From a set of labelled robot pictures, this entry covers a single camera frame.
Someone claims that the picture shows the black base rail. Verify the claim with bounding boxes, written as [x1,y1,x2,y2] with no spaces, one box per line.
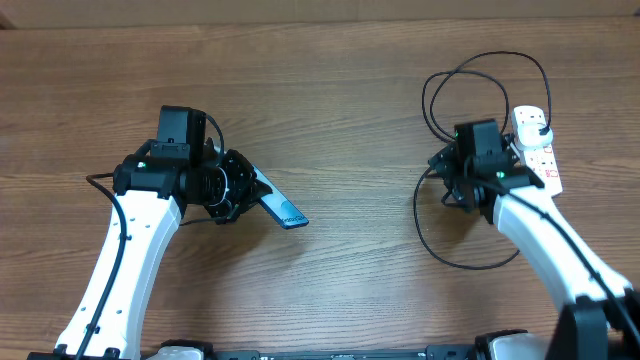
[144,329,551,360]

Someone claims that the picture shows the blue Galaxy smartphone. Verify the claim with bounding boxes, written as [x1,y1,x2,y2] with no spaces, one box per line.
[254,167,309,230]

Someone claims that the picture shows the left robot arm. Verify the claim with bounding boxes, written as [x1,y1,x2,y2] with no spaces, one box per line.
[47,105,274,359]

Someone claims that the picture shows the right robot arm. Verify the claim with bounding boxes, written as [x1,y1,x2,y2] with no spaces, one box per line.
[425,120,639,359]

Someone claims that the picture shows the black charger cable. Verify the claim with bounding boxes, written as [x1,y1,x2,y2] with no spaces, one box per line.
[412,50,554,272]

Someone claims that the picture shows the white charger plug adapter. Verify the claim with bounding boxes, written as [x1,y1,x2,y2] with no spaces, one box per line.
[515,124,554,151]

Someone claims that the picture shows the white power strip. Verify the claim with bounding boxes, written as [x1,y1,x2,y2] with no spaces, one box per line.
[511,105,563,197]

